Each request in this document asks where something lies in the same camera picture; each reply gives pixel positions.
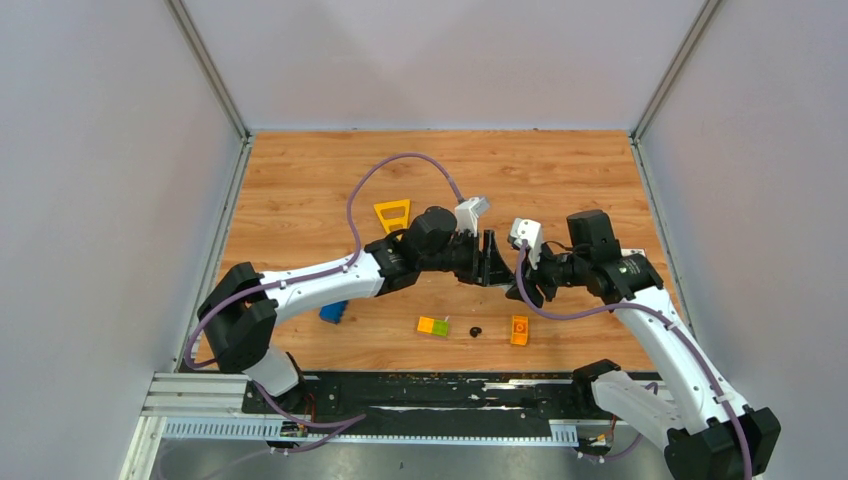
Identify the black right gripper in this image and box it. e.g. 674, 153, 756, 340
505, 240, 588, 307

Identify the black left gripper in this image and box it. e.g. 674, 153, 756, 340
420, 230, 514, 289

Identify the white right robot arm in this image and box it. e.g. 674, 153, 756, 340
508, 210, 781, 479

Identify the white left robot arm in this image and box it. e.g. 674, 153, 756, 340
198, 207, 515, 413

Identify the orange arch toy block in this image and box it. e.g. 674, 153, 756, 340
510, 315, 529, 346

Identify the orange green toy brick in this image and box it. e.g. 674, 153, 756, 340
416, 316, 450, 338

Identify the yellow triangular toy block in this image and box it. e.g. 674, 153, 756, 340
373, 199, 411, 234

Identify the blue toy brick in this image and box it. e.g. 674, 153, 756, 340
318, 300, 349, 325

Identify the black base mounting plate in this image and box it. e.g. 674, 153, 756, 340
241, 370, 664, 439

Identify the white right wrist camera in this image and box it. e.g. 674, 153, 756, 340
507, 218, 544, 269

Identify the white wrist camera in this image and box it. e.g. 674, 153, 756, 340
454, 196, 490, 236
507, 218, 544, 269

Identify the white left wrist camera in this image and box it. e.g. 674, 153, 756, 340
454, 196, 490, 236

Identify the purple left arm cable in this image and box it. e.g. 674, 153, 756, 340
183, 152, 466, 371

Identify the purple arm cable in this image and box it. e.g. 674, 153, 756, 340
515, 242, 755, 480
183, 152, 466, 371

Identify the white slotted cable duct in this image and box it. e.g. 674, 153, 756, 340
162, 417, 579, 447

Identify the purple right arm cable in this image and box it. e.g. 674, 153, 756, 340
515, 242, 755, 480

